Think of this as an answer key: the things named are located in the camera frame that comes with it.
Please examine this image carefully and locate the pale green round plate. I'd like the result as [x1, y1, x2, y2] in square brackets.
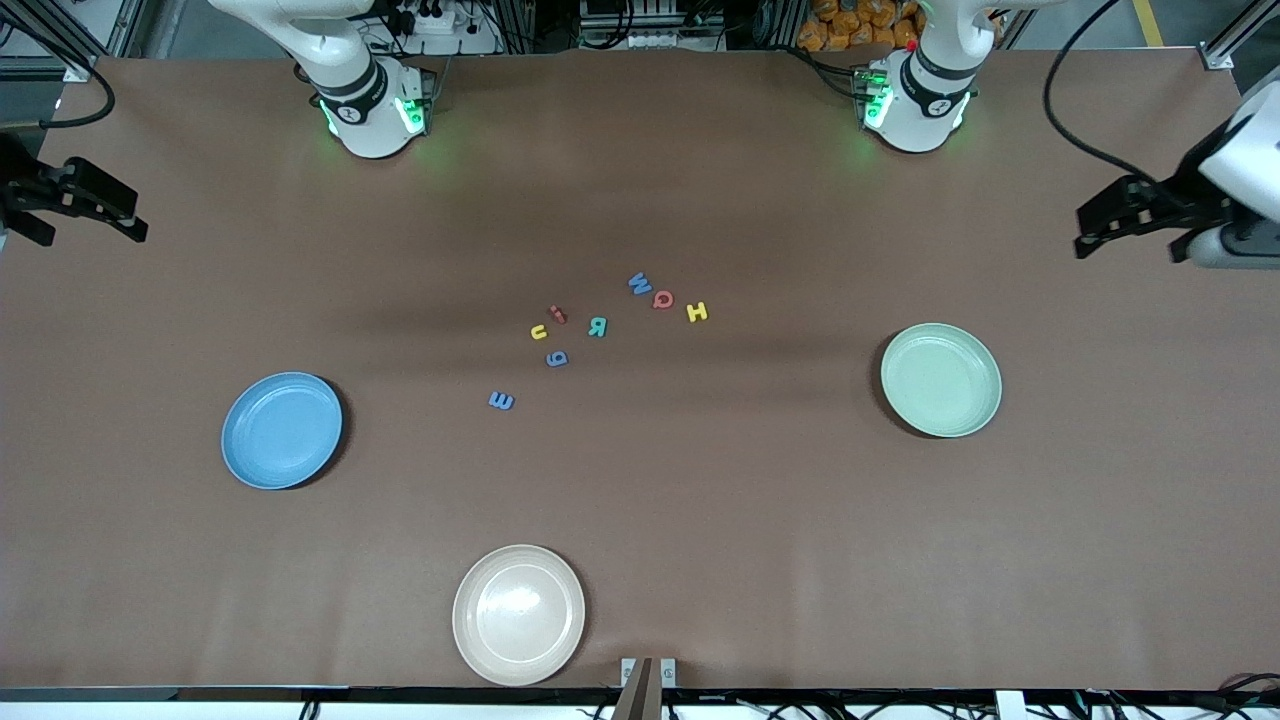
[880, 322, 1003, 439]

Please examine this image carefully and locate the blue round plate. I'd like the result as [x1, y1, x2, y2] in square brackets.
[220, 371, 344, 491]

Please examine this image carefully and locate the orange packets pile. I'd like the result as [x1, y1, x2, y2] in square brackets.
[797, 0, 923, 53]

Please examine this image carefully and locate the white power strip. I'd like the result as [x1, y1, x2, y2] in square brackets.
[385, 0, 473, 37]

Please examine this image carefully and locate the grey electronics rack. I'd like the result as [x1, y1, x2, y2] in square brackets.
[578, 0, 731, 51]

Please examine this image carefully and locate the brown table cover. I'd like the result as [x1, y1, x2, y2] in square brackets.
[0, 50, 1280, 693]

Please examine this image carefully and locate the beige round plate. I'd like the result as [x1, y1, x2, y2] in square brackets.
[452, 544, 587, 687]

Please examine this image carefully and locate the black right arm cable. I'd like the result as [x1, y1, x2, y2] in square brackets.
[0, 18, 117, 130]

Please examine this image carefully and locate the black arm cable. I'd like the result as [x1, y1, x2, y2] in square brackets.
[0, 18, 117, 130]
[1043, 0, 1186, 189]

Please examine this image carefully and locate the aluminium frame profile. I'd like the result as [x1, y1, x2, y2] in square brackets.
[1200, 0, 1280, 71]
[0, 0, 151, 83]

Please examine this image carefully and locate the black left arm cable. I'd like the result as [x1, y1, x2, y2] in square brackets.
[1043, 0, 1186, 189]

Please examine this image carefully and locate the metal bracket with brown post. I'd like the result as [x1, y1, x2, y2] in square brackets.
[612, 657, 678, 720]

